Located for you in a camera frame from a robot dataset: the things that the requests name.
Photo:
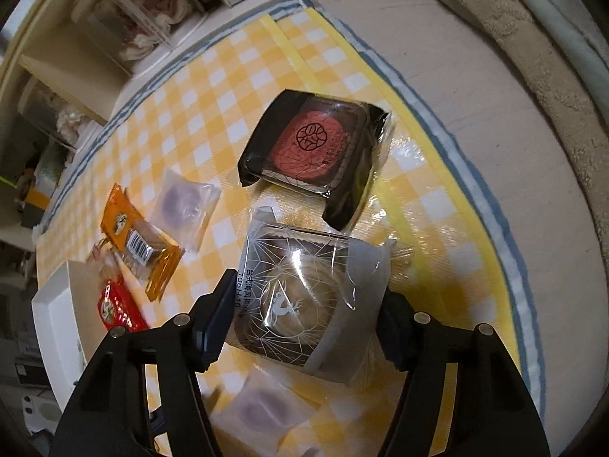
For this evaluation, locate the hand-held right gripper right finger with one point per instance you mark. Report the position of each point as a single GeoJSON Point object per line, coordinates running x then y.
{"type": "Point", "coordinates": [388, 338]}

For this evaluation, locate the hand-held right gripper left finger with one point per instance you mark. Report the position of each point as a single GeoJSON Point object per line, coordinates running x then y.
{"type": "Point", "coordinates": [214, 323]}

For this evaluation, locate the grey web-print pastry packet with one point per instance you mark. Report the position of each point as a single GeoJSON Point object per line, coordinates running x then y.
{"type": "Point", "coordinates": [295, 304]}

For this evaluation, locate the white cardboard box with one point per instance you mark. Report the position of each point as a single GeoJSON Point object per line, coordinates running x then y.
{"type": "Point", "coordinates": [52, 323]}

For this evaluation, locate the clear packet purple pastry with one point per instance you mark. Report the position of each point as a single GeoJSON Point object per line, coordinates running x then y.
{"type": "Point", "coordinates": [261, 409]}
{"type": "Point", "coordinates": [183, 202]}

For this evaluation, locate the red snack packet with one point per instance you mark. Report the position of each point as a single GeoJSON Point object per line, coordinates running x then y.
{"type": "Point", "coordinates": [116, 307]}

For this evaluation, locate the orange snack packet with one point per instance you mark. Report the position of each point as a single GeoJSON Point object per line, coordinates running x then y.
{"type": "Point", "coordinates": [138, 243]}

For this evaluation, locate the small clear snack packet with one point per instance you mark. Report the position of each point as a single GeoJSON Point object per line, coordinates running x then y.
{"type": "Point", "coordinates": [103, 258]}

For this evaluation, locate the yellow checked mat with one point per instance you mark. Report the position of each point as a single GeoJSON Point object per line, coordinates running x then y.
{"type": "Point", "coordinates": [428, 209]}

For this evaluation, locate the black packet red pastry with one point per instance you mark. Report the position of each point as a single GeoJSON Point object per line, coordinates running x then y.
{"type": "Point", "coordinates": [314, 145]}

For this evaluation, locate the orange cardboard box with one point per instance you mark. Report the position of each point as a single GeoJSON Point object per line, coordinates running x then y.
{"type": "Point", "coordinates": [33, 200]}

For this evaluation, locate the green tissue box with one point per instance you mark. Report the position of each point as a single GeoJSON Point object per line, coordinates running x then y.
{"type": "Point", "coordinates": [47, 171]}

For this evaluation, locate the beige bed mattress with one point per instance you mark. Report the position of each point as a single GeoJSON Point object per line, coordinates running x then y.
{"type": "Point", "coordinates": [476, 104]}

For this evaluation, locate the cream doll in clear case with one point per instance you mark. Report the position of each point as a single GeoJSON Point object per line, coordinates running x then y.
{"type": "Point", "coordinates": [52, 109]}

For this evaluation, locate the red doll in clear case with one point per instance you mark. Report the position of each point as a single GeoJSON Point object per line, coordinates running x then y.
{"type": "Point", "coordinates": [142, 19]}

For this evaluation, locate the beige fleece blanket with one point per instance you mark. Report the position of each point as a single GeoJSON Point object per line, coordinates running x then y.
{"type": "Point", "coordinates": [499, 33]}

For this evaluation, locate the grey-blue blanket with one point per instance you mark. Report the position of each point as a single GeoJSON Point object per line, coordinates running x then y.
{"type": "Point", "coordinates": [566, 19]}

